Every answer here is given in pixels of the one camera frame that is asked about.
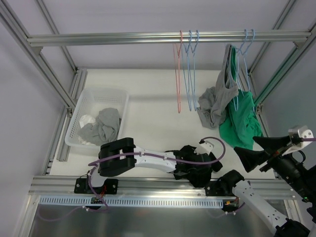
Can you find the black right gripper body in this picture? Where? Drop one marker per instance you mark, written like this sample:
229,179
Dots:
272,158

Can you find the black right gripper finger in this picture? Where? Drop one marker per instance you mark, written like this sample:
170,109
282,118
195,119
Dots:
272,145
251,159

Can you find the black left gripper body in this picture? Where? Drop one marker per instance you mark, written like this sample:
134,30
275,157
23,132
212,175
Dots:
197,178

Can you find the black tank top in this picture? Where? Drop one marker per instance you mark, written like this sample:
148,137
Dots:
202,182

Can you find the blue hanger of green top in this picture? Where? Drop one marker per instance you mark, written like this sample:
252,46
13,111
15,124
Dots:
240,61

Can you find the dark grey tank top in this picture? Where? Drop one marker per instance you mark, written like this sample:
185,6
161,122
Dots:
213,102

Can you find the pink wire hanger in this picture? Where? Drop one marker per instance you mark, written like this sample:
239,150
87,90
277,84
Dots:
176,54

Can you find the blue hanger of black top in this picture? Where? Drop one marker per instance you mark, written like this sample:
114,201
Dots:
193,47

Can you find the blue hanger of grey top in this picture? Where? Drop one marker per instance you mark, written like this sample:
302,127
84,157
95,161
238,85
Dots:
186,69

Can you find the white tank top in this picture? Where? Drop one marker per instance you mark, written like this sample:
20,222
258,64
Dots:
84,120

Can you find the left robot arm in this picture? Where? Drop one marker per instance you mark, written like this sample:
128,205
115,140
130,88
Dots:
118,157

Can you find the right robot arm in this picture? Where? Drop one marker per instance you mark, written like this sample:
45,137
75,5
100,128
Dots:
296,182

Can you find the green tank top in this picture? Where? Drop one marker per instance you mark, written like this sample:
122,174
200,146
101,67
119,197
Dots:
239,123

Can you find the white plastic basket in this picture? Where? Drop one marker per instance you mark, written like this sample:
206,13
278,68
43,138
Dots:
91,102

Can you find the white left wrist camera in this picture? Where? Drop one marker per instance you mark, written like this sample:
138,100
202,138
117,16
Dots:
204,147

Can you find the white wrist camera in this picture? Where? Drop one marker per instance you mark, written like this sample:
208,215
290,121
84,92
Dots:
204,147
301,137

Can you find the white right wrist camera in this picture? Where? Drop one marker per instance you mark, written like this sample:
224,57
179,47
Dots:
301,137

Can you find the aluminium hanging rail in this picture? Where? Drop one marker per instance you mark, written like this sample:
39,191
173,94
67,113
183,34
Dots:
169,37

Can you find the white slotted cable duct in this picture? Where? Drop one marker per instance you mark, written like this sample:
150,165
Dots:
133,201

